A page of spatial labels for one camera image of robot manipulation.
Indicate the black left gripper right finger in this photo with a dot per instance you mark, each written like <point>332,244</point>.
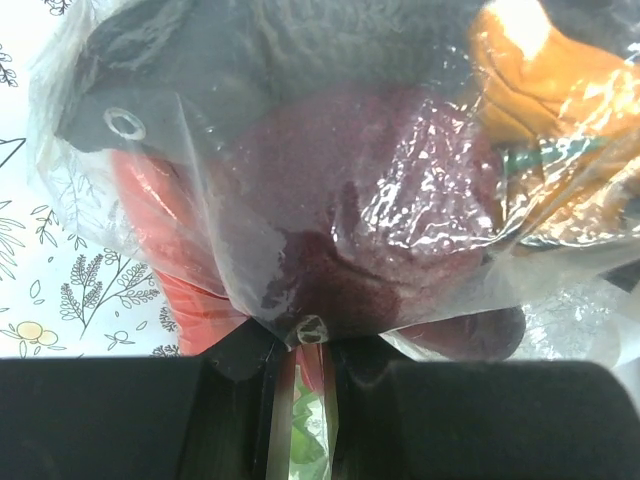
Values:
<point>403,419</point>

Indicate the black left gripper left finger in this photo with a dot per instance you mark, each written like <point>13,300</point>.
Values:
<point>201,417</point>

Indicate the fake orange carrot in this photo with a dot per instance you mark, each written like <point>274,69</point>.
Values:
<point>175,244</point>

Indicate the clear zip top bag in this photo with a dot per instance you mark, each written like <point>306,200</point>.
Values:
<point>85,190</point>

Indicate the fake silver fish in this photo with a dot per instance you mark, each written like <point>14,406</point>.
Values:
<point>153,69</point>

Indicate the fake orange segments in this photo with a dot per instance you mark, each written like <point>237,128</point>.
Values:
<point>565,112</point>

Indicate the floral table mat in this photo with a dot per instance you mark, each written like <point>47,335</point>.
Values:
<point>62,294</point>

